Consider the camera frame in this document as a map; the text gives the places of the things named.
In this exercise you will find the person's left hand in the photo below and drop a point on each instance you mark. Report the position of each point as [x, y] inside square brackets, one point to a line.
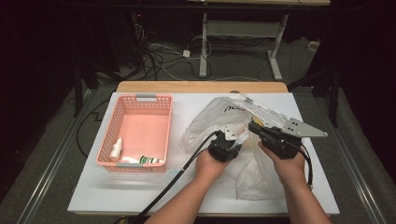
[210, 168]

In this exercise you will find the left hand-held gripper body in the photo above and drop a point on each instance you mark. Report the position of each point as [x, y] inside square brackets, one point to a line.
[222, 147]

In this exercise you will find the white metal desk frame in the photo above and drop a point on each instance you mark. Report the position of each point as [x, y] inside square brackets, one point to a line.
[243, 28]

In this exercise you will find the metal floor rail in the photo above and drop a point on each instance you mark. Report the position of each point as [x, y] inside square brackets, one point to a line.
[358, 180]
[46, 183]

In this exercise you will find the black stand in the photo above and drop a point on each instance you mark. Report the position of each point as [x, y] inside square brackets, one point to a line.
[334, 102]
[77, 93]

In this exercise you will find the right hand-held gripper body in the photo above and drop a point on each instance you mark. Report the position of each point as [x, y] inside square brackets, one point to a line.
[299, 129]

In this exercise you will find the wooden table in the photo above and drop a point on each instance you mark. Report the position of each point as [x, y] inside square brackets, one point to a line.
[186, 87]

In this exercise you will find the white power adapter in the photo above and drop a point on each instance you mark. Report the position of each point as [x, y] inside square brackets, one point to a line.
[186, 53]

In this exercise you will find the pink plastic basket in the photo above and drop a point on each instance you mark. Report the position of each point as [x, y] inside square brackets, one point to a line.
[140, 130]

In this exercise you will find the white table mat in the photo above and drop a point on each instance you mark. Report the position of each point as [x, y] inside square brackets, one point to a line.
[183, 105]

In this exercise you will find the person's right hand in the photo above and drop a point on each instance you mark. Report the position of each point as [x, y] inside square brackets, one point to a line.
[289, 169]

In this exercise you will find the clear plastic bag smiley print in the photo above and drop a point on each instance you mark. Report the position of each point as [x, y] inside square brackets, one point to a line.
[211, 118]

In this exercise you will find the green and white tube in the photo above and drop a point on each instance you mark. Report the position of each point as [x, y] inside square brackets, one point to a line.
[146, 160]

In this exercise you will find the white power strip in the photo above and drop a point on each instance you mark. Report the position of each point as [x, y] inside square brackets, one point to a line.
[313, 46]

